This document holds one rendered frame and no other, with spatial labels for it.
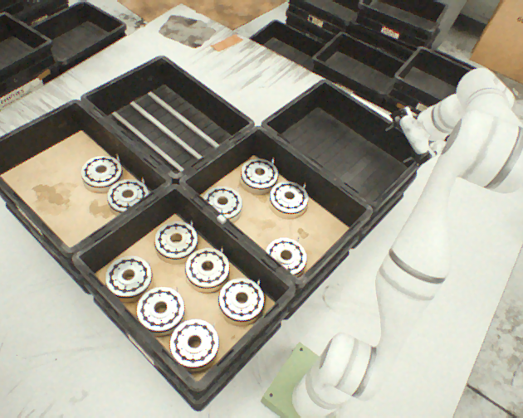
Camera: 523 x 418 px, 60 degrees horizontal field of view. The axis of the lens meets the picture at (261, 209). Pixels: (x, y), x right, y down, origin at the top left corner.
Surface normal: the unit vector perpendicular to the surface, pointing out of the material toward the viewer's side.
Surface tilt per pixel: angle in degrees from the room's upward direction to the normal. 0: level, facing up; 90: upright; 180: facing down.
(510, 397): 0
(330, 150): 0
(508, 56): 73
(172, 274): 0
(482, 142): 41
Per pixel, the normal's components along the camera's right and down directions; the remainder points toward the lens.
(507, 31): -0.51, 0.48
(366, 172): 0.11, -0.57
